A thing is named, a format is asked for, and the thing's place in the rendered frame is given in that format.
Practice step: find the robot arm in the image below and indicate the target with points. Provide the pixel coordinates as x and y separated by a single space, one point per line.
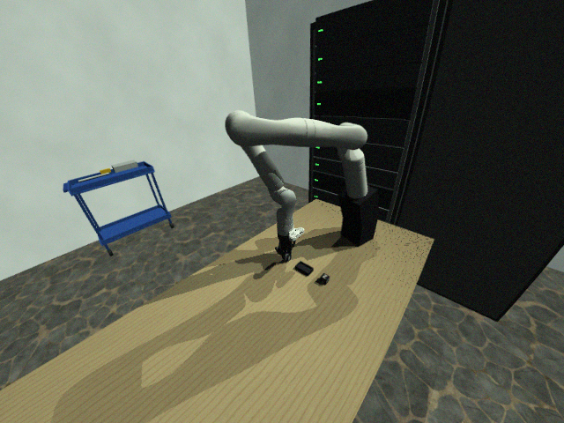
250 131

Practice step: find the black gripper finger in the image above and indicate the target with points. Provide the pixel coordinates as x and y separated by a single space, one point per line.
281 250
292 243

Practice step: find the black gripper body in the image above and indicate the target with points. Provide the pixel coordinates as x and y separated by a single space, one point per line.
283 240

